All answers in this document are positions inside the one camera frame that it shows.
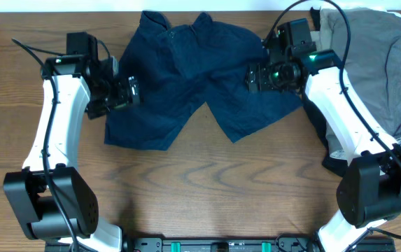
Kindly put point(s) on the black mounting rail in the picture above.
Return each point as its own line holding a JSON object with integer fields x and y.
{"x": 283, "y": 244}

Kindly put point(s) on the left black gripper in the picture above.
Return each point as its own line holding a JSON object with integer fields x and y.
{"x": 123, "y": 98}

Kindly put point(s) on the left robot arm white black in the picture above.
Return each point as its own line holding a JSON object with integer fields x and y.
{"x": 50, "y": 199}

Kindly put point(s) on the navy blue shorts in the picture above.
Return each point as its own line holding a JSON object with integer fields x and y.
{"x": 181, "y": 68}

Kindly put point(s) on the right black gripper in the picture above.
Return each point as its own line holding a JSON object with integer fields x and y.
{"x": 257, "y": 72}

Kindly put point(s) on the grey garment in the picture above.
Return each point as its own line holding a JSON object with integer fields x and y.
{"x": 372, "y": 39}

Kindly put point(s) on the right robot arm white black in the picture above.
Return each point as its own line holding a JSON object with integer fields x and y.
{"x": 369, "y": 193}

